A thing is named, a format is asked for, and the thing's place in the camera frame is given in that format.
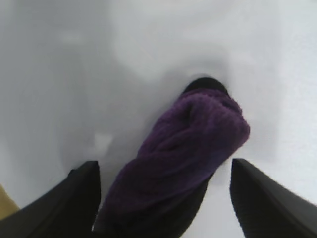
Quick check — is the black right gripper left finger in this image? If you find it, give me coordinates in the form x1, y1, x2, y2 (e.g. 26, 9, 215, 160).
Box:
0, 160, 102, 238

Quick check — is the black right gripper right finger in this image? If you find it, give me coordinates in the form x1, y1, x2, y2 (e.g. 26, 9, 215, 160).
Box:
230, 158, 317, 238

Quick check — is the purple and black cloth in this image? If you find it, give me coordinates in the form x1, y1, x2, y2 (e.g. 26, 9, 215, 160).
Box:
92, 77, 251, 238

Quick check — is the brown liquid spill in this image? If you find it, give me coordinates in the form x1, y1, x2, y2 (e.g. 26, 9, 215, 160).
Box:
0, 184, 20, 220

